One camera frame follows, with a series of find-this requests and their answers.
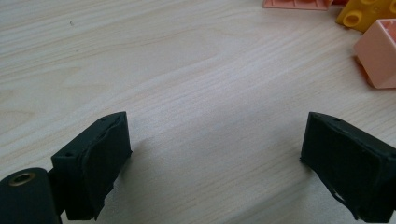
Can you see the salmon building block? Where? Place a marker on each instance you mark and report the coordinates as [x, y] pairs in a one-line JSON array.
[[295, 3], [376, 56]]

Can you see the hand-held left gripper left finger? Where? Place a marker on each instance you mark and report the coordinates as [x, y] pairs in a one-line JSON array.
[[93, 161]]

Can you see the pile of coloured blocks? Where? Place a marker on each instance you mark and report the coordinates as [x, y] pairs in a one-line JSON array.
[[386, 9]]

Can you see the yellow-orange building block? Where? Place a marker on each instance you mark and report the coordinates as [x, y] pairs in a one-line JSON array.
[[367, 14]]

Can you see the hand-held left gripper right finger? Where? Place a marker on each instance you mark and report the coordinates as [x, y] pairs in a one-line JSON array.
[[351, 161]]

